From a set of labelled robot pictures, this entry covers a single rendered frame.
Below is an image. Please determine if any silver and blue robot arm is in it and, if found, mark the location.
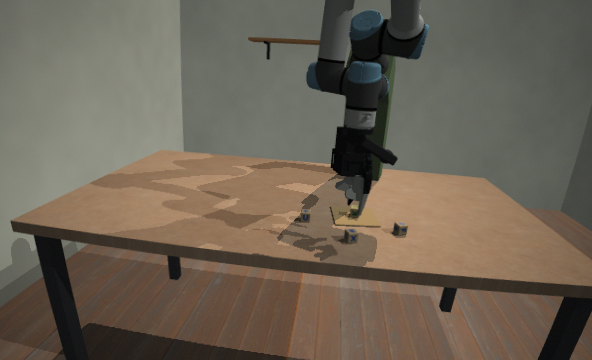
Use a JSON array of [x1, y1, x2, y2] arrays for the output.
[[306, 0, 429, 129]]

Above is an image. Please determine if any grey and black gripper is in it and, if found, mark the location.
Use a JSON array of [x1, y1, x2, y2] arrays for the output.
[[331, 125, 373, 216]]

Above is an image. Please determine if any tan letter block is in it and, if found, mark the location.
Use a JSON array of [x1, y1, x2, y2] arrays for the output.
[[344, 229, 359, 243], [350, 205, 359, 218], [300, 209, 311, 222], [393, 221, 408, 235]]

